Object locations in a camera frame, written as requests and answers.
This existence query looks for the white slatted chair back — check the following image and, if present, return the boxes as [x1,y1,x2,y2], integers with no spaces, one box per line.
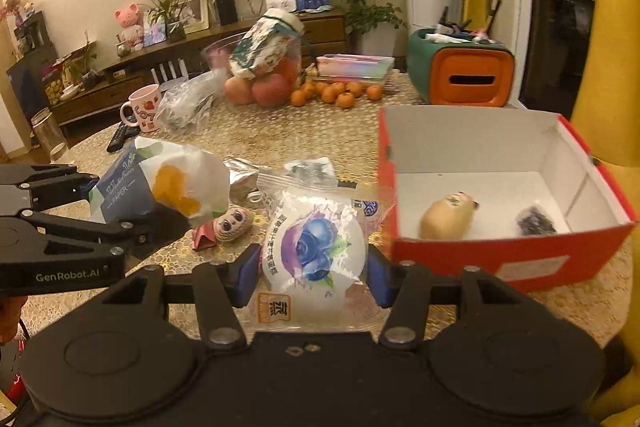
[150,59,189,86]

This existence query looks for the silver foil packet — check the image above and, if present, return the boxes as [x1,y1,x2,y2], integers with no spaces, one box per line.
[222,157,266,205]

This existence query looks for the glass jar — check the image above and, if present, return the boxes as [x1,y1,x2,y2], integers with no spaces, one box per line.
[31,108,68,162]

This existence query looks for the blueberry snack packet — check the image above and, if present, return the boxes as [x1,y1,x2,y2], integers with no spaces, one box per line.
[256,172,396,325]

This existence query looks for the patterned gift bag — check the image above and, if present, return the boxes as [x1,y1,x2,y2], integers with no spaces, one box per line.
[230,9,306,80]

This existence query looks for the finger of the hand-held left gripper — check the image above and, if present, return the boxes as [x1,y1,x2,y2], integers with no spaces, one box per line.
[0,163,101,214]
[0,207,187,264]

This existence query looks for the yellow chair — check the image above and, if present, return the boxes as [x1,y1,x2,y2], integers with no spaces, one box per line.
[570,0,640,427]

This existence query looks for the clear plastic container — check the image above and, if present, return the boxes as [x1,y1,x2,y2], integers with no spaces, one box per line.
[201,33,304,108]

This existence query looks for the lace-covered desktop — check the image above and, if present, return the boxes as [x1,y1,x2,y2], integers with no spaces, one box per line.
[10,69,636,358]

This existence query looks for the small black bundle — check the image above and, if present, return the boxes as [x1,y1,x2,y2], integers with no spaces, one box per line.
[516,206,557,235]

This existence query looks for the white photo frame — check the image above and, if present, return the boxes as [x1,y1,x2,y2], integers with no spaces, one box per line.
[172,0,210,32]

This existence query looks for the person's left hand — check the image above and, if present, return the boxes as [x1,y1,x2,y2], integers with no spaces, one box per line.
[0,296,27,343]

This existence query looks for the tan snack in box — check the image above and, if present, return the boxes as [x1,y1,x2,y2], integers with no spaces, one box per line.
[419,192,481,240]

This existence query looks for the crumpled clear plastic bag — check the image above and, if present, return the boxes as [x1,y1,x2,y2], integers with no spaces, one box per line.
[157,72,227,135]

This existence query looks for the pile of tangerines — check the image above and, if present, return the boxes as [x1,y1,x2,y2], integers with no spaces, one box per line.
[290,79,385,109]

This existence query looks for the pink artificial flowers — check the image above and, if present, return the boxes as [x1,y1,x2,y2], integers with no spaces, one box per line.
[0,0,24,26]

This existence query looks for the small red packet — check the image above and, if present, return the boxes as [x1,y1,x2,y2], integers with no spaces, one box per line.
[192,222,218,252]

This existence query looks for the wooden television cabinet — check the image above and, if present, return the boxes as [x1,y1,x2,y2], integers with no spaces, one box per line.
[50,9,349,124]

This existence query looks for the orange green desk organizer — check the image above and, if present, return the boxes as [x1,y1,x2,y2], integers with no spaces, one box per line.
[407,28,516,106]

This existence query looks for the red apple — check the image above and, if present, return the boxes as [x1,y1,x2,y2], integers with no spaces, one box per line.
[251,74,296,108]
[224,77,256,104]

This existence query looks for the pink mug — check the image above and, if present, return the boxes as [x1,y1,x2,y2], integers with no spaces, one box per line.
[120,84,163,131]

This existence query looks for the red cardboard box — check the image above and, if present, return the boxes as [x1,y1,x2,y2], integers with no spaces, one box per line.
[377,106,638,293]

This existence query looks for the white blue tissue pack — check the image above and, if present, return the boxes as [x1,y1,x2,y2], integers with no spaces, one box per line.
[89,137,231,230]

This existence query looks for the black speaker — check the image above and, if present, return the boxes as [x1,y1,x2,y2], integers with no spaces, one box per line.
[215,0,237,26]

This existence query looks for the writing brush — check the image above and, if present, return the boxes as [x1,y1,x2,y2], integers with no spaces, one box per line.
[486,0,504,38]

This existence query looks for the small potted grass plant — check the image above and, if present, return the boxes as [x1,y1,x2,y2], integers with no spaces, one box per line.
[140,0,198,44]

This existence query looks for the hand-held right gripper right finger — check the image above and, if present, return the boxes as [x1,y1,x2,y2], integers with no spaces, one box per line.
[367,251,523,349]

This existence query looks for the small picture card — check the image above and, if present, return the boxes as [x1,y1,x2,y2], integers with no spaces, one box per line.
[143,14,168,48]

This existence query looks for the pink pig plush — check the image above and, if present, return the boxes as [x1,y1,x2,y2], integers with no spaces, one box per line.
[114,4,147,52]

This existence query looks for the dark side cabinet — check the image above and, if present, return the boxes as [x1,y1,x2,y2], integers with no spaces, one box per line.
[5,42,62,142]

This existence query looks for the glass balcony door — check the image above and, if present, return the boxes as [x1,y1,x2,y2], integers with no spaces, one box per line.
[520,0,601,108]

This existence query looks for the bushy green potted plant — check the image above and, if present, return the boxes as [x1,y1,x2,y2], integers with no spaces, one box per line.
[330,0,407,38]

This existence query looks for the black remote control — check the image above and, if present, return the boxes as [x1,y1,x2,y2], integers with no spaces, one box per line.
[107,124,139,152]

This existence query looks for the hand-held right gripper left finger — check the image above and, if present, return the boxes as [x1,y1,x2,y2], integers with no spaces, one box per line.
[102,246,262,348]

